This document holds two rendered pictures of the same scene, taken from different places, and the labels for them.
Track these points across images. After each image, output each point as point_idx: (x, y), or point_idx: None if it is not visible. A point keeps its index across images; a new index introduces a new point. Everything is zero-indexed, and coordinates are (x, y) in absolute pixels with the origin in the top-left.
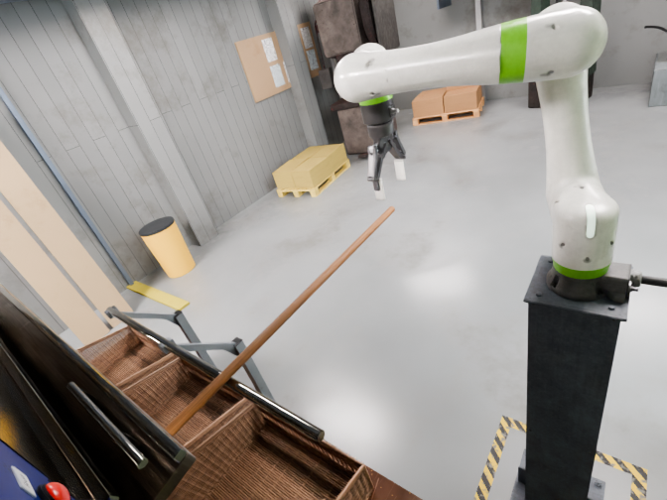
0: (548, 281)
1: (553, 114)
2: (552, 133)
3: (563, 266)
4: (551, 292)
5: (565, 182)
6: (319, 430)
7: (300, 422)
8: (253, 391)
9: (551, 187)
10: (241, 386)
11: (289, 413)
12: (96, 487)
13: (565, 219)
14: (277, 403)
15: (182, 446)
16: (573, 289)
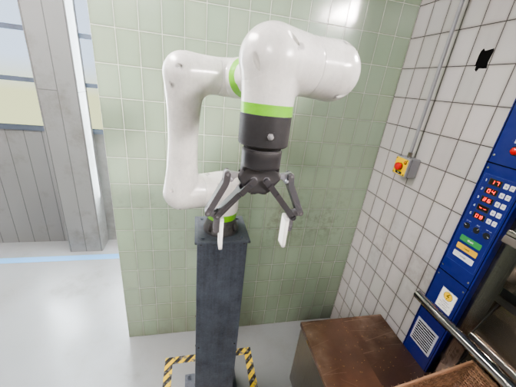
0: (230, 233)
1: (197, 131)
2: (196, 146)
3: (236, 212)
4: (236, 234)
5: (200, 177)
6: (418, 291)
7: (431, 303)
8: (484, 356)
9: (194, 187)
10: (503, 373)
11: (441, 314)
12: None
13: (238, 182)
14: (453, 331)
15: (512, 239)
16: (236, 222)
